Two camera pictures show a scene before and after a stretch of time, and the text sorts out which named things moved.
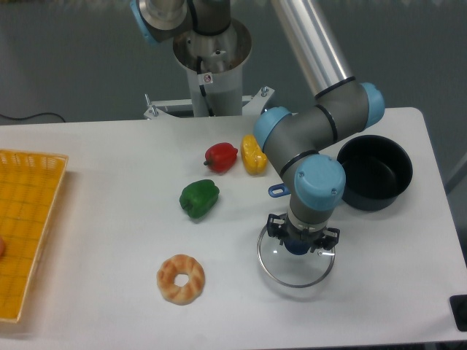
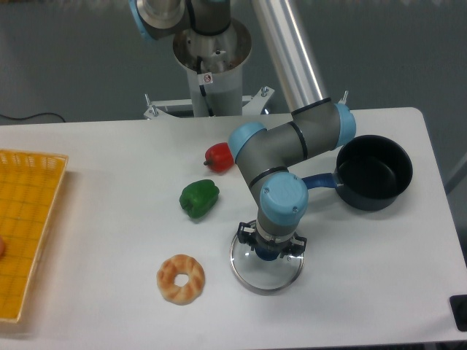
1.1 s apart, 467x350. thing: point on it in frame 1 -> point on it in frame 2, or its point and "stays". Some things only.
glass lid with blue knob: x=290 y=270 -> x=263 y=275
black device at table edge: x=458 y=306 stays
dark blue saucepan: x=376 y=168 stays
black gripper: x=277 y=227 -> x=247 y=235
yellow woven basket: x=31 y=184 stays
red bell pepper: x=220 y=157 stays
